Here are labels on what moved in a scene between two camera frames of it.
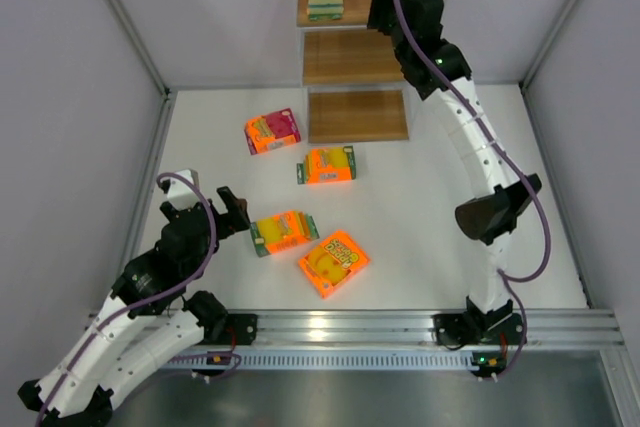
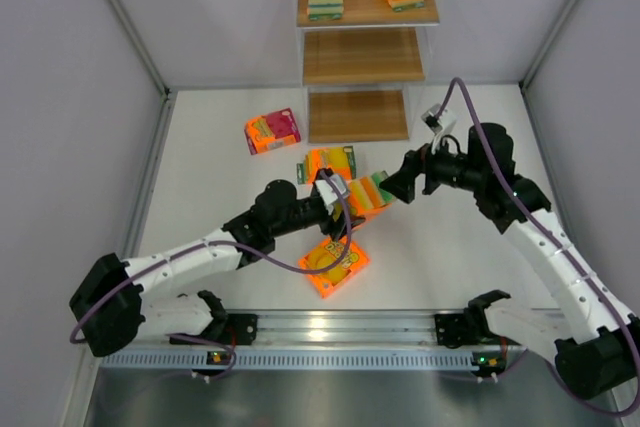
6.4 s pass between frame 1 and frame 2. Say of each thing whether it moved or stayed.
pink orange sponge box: stayed
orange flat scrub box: stayed
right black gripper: moved
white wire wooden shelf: stayed
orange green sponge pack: stayed
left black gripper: moved
